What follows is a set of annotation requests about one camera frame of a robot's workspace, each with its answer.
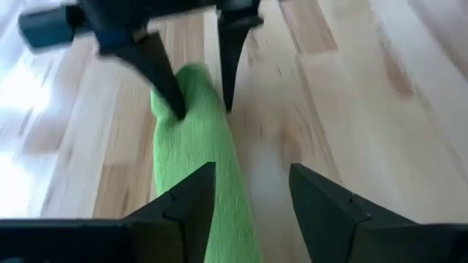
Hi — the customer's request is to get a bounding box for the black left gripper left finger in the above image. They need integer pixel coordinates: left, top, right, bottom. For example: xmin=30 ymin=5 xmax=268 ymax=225
xmin=0 ymin=161 xmax=217 ymax=263

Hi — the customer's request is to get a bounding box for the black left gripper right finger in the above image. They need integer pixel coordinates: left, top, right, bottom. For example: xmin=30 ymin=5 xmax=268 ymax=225
xmin=288 ymin=163 xmax=468 ymax=263

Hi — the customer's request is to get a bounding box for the green microfiber towel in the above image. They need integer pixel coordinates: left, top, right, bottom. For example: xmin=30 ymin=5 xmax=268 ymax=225
xmin=149 ymin=62 xmax=263 ymax=263

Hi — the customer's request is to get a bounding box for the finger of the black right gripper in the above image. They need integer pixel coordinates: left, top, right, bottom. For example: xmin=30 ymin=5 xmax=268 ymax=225
xmin=217 ymin=16 xmax=265 ymax=113
xmin=116 ymin=31 xmax=188 ymax=121

